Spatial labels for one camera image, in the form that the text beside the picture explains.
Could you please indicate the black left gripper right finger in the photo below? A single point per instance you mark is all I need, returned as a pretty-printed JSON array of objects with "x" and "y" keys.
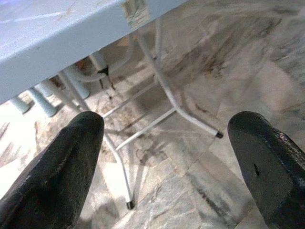
[{"x": 269, "y": 171}]

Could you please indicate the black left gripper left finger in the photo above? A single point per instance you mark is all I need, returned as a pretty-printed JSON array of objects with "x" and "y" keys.
[{"x": 52, "y": 179}]

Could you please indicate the pale blue plastic chair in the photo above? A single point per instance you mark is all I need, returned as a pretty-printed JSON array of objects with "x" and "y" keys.
[{"x": 45, "y": 100}]

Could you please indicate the white plastic folding table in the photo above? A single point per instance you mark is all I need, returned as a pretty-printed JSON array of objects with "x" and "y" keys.
[{"x": 47, "y": 35}]

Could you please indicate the printed table label sticker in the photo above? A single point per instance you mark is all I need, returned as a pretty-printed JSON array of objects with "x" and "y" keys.
[{"x": 135, "y": 12}]

